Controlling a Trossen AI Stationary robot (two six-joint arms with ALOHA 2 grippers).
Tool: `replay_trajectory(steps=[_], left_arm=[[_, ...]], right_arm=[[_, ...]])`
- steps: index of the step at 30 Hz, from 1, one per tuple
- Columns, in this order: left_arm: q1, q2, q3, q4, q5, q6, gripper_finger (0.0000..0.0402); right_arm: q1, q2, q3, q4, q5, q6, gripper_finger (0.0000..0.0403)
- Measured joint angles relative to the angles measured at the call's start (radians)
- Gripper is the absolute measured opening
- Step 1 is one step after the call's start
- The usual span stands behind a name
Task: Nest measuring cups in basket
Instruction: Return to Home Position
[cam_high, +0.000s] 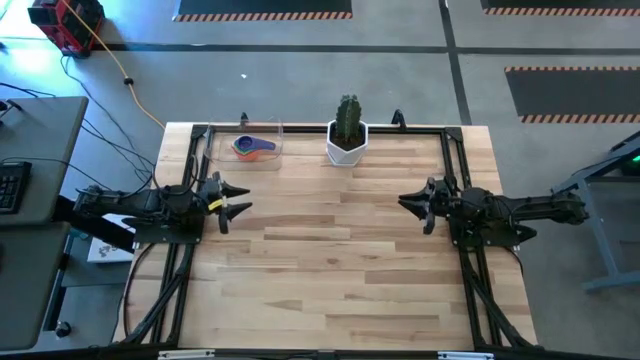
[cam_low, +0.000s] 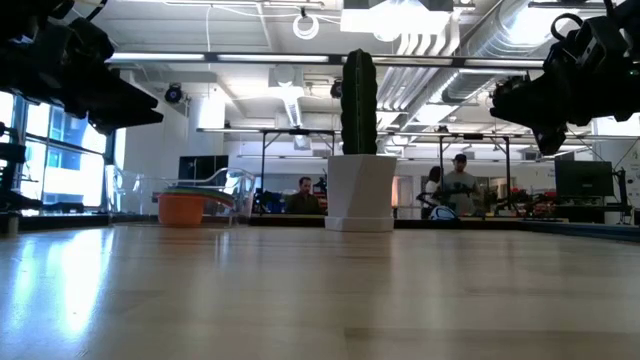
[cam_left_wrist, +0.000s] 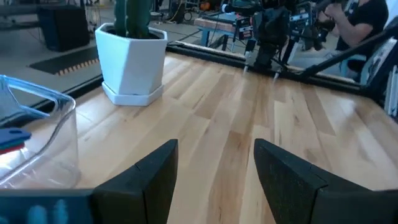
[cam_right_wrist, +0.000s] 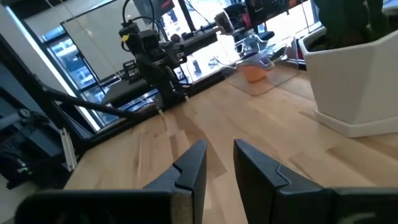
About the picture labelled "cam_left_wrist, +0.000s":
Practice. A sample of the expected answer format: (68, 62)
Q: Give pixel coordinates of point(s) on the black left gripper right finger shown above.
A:
(289, 186)

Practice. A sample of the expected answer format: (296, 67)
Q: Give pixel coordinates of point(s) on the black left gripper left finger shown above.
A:
(143, 193)

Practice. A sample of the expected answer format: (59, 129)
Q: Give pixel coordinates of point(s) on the teal measuring cup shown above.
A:
(12, 147)

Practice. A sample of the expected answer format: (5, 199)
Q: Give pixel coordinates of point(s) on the dark purple measuring cup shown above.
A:
(14, 137)

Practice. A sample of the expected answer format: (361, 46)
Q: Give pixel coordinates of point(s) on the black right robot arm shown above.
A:
(267, 46)

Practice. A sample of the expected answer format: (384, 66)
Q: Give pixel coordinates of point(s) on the clear plastic basket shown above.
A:
(66, 140)

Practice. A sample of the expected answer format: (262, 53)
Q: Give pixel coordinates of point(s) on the white plant pot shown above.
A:
(130, 65)

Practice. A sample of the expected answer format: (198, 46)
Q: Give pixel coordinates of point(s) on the white printed panel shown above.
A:
(377, 65)

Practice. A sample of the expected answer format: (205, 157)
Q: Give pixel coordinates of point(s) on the black floor mat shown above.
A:
(62, 62)

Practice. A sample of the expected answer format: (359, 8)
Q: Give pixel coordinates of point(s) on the green cactus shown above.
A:
(133, 18)

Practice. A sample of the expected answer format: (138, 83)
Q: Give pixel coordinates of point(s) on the wooden bench blue legs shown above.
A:
(214, 25)

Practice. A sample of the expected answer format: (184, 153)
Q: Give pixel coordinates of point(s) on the black speaker cabinet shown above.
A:
(63, 28)

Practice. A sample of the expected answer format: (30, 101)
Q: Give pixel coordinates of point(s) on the person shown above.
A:
(367, 18)

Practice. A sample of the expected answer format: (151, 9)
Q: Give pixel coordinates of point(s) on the black frame strut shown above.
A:
(342, 53)

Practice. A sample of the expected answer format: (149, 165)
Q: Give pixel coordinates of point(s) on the black table edge frame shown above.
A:
(217, 57)

